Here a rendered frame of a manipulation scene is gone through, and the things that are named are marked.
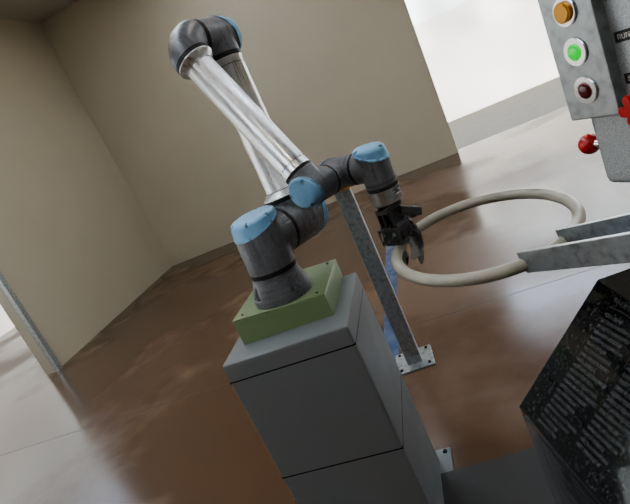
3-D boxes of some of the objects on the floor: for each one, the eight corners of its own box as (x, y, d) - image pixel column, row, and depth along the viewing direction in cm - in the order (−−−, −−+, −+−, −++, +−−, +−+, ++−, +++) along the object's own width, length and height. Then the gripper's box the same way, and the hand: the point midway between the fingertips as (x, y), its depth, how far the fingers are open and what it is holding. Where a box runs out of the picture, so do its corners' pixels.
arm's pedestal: (319, 592, 166) (200, 381, 144) (335, 477, 213) (246, 305, 191) (469, 564, 153) (363, 329, 131) (451, 448, 200) (370, 260, 178)
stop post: (430, 345, 276) (354, 161, 248) (435, 364, 257) (354, 167, 229) (395, 357, 280) (317, 177, 252) (398, 376, 261) (313, 184, 233)
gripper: (362, 212, 143) (387, 276, 151) (397, 207, 135) (422, 275, 142) (378, 199, 149) (401, 261, 156) (412, 193, 141) (435, 259, 148)
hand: (414, 259), depth 151 cm, fingers closed on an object, 4 cm apart
